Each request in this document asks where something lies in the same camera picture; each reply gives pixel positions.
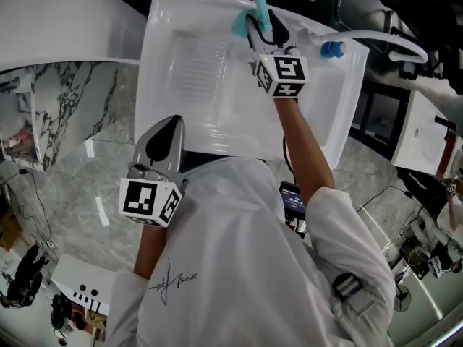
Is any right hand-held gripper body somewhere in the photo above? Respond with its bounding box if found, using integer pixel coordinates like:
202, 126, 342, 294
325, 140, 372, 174
248, 45, 311, 100

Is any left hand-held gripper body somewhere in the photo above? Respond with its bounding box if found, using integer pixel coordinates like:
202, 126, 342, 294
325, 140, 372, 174
118, 160, 190, 228

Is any teal spray bottle pink nozzle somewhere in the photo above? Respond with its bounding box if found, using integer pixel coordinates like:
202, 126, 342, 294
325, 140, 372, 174
231, 0, 275, 38

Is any person's left forearm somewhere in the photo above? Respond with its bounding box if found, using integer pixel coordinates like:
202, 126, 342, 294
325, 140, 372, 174
133, 224, 169, 280

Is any person's right forearm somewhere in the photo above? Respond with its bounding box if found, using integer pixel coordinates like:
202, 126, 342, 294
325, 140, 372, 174
271, 95, 336, 209

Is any blue bottle white cap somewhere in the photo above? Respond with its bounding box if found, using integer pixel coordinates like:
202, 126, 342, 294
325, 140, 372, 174
320, 40, 347, 59

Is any white gooseneck faucet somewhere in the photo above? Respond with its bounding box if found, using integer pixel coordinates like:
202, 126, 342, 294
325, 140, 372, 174
298, 12, 430, 64

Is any white washbasin table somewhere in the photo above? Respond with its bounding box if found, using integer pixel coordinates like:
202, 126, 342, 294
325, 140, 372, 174
133, 0, 370, 171

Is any white basin with holes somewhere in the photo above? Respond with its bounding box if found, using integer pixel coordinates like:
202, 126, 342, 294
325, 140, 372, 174
50, 253, 116, 314

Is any white marble block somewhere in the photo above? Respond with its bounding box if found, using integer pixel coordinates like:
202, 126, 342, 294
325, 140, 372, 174
0, 61, 120, 173

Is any black washbasin stand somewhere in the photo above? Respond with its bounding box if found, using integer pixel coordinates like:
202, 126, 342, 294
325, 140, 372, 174
349, 80, 412, 162

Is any person's white shirt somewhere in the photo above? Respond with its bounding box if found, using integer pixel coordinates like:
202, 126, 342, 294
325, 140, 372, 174
106, 156, 397, 347

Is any black device with screen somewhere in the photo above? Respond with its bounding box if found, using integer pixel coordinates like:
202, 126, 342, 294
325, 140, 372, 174
279, 180, 308, 227

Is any white rectangular washbasin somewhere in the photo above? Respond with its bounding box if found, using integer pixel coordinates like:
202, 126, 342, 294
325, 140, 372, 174
390, 89, 451, 176

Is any white curved partition panel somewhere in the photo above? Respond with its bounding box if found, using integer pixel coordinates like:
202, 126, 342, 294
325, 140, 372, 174
0, 0, 149, 74

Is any black faucet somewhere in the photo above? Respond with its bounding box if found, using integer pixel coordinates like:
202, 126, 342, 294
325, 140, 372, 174
433, 115, 459, 140

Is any wooden cabinet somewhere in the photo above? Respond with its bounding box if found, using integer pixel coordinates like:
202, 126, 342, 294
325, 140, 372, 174
436, 132, 463, 180

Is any black floor fan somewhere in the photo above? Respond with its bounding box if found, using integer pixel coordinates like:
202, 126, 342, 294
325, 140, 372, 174
393, 283, 413, 312

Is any black device cable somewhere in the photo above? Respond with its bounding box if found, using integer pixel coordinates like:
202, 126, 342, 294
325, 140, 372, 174
283, 135, 298, 184

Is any black power cable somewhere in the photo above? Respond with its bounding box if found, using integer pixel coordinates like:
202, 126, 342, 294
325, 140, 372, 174
356, 184, 414, 213

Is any black strap buckle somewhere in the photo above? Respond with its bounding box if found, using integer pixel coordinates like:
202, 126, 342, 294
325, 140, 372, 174
331, 272, 375, 316

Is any yellow wire basket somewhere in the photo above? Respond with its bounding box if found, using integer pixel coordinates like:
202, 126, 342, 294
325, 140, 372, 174
407, 246, 432, 270

